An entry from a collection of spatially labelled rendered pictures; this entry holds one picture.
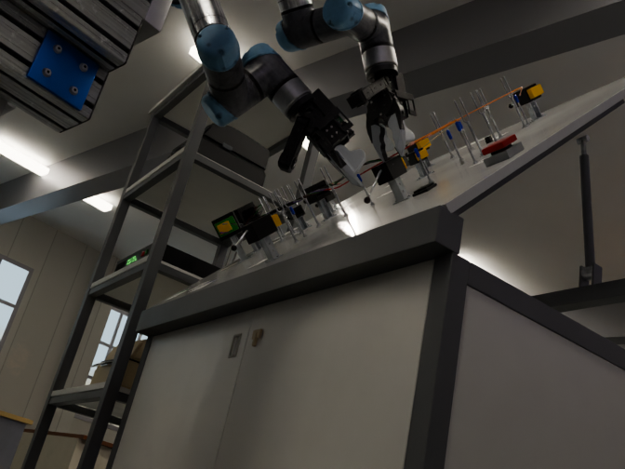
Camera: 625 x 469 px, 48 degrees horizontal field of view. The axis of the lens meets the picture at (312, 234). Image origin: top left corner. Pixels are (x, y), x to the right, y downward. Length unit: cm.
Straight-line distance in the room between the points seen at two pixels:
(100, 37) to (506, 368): 80
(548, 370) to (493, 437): 18
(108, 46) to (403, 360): 65
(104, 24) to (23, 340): 706
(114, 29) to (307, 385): 68
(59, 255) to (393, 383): 736
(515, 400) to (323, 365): 33
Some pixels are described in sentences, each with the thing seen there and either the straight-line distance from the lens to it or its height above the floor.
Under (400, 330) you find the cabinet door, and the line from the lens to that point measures 113.
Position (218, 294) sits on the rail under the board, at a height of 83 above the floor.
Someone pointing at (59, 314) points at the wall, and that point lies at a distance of 825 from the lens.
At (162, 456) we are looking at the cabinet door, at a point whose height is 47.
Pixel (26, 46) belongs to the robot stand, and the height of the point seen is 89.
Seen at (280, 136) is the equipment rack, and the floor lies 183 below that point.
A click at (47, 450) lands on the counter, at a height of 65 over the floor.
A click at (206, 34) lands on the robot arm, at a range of 134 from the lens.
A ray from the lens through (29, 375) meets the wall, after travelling 810.
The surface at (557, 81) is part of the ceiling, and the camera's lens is 429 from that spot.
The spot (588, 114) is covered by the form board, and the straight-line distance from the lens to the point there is 154.
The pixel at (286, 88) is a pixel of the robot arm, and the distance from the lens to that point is 144.
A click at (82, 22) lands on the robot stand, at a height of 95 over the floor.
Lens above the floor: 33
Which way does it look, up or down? 24 degrees up
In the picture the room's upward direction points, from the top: 13 degrees clockwise
